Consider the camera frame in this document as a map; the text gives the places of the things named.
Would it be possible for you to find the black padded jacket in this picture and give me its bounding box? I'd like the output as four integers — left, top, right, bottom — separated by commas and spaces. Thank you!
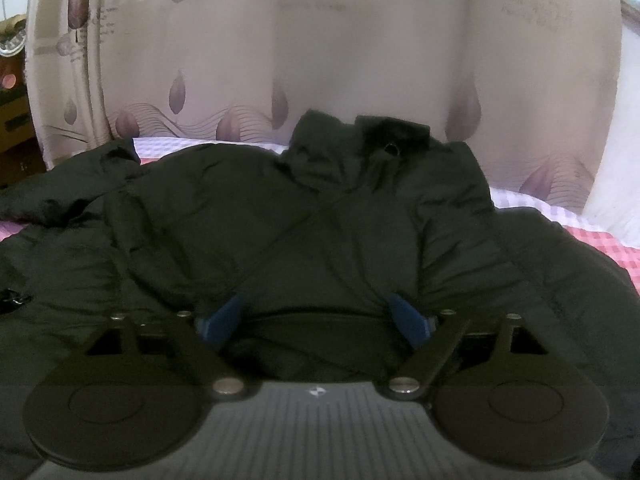
0, 109, 640, 480

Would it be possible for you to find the pink checked bed sheet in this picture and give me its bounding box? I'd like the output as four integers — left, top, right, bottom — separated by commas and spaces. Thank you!
0, 136, 640, 297

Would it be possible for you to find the beige leaf-print curtain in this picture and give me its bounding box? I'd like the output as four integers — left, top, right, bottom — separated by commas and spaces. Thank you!
26, 0, 623, 215

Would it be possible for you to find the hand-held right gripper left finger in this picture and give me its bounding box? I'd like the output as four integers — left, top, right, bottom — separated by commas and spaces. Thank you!
86, 294, 261, 403

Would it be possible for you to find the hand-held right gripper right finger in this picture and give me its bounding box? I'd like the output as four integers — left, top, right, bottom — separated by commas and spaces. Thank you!
384, 292, 547, 403

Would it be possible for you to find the round glass dish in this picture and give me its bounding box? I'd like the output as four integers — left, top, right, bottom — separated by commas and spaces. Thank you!
0, 16, 29, 59

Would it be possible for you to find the brown wooden cabinet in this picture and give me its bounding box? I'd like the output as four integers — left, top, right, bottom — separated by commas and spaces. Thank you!
0, 15, 50, 192

